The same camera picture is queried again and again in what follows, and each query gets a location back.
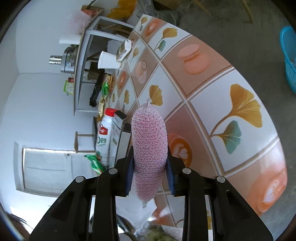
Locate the green snack bag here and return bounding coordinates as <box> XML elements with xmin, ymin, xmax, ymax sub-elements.
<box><xmin>84</xmin><ymin>154</ymin><xmax>106</xmax><ymax>175</ymax></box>

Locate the white milk bottle red cap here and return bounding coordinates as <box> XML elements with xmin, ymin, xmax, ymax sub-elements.
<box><xmin>95</xmin><ymin>108</ymin><xmax>117</xmax><ymax>167</ymax></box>

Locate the grey charging cable box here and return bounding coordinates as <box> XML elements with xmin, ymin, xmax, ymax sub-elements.
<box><xmin>109</xmin><ymin>110</ymin><xmax>132</xmax><ymax>168</ymax></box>

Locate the pink sponge pack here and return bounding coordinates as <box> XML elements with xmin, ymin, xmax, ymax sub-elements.
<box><xmin>132</xmin><ymin>98</ymin><xmax>168</xmax><ymax>207</ymax></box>

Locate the white door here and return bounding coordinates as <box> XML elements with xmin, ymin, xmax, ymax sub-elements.
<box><xmin>13</xmin><ymin>142</ymin><xmax>96</xmax><ymax>197</ymax></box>

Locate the wooden chair left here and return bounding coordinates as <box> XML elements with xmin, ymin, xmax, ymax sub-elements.
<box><xmin>74</xmin><ymin>117</ymin><xmax>98</xmax><ymax>153</ymax></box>

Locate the yellow snack packet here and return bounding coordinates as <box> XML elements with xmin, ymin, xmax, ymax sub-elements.
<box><xmin>97</xmin><ymin>96</ymin><xmax>106</xmax><ymax>122</ymax></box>

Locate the green packet on shelf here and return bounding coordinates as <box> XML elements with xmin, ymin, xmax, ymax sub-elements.
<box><xmin>63</xmin><ymin>80</ymin><xmax>74</xmax><ymax>95</ymax></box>

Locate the small green snack packet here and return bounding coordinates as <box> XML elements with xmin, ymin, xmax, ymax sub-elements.
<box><xmin>101</xmin><ymin>81</ymin><xmax>109</xmax><ymax>99</ymax></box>

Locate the metal pot on shelf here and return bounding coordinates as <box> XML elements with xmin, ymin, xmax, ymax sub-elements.
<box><xmin>49</xmin><ymin>45</ymin><xmax>78</xmax><ymax>74</ymax></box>

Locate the white paper cup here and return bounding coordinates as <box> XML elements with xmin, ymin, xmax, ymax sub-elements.
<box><xmin>98</xmin><ymin>51</ymin><xmax>121</xmax><ymax>69</ymax></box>

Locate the paper towel roll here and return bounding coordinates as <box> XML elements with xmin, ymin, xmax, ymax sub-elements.
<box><xmin>59</xmin><ymin>34</ymin><xmax>81</xmax><ymax>45</ymax></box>

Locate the white shelf table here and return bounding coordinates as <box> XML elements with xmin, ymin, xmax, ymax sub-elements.
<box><xmin>73</xmin><ymin>15</ymin><xmax>134</xmax><ymax>113</ymax></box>

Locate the blue plastic basket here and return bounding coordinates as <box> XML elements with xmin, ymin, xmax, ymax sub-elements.
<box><xmin>280</xmin><ymin>26</ymin><xmax>296</xmax><ymax>93</ymax></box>

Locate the orange plastic bag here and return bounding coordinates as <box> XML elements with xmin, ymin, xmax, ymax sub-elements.
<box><xmin>107</xmin><ymin>0</ymin><xmax>137</xmax><ymax>20</ymax></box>

